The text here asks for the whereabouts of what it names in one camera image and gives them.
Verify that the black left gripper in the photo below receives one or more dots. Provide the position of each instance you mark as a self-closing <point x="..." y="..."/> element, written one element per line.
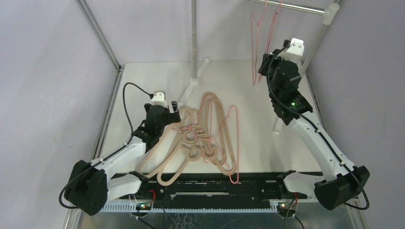
<point x="172" y="118"/>

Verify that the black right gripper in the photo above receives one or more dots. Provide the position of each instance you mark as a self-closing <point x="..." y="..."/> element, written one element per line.
<point x="270" y="62"/>

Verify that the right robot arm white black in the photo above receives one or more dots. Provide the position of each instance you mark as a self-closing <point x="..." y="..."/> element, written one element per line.
<point x="341" y="179"/>

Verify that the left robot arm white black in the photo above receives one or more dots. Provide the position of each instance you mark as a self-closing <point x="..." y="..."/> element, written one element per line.
<point x="91" y="184"/>

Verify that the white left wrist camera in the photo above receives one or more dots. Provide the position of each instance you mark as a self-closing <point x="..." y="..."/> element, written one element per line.
<point x="159" y="98"/>

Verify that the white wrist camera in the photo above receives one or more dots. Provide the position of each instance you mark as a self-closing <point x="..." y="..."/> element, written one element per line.
<point x="295" y="50"/>
<point x="159" y="98"/>

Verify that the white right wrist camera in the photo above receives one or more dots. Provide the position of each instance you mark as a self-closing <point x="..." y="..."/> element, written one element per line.
<point x="295" y="50"/>

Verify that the silver clothes rack frame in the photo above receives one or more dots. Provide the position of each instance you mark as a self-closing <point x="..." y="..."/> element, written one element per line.
<point x="328" y="17"/>

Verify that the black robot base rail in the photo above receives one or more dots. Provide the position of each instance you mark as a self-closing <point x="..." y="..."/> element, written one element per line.
<point x="214" y="191"/>

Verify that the left controller board with wires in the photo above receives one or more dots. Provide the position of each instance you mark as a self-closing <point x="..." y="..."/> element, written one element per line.
<point x="143" y="207"/>

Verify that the controller board with wires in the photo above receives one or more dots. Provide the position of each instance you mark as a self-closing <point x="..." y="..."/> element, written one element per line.
<point x="288" y="211"/>
<point x="143" y="207"/>

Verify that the right controller board with wires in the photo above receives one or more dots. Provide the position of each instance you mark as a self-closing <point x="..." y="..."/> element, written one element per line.
<point x="288" y="211"/>

